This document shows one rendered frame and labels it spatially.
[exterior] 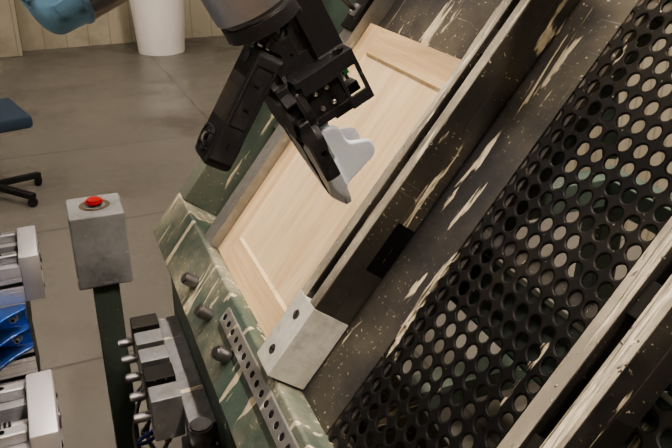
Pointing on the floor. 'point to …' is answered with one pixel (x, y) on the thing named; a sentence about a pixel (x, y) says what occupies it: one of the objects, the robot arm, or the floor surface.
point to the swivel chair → (15, 120)
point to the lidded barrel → (160, 18)
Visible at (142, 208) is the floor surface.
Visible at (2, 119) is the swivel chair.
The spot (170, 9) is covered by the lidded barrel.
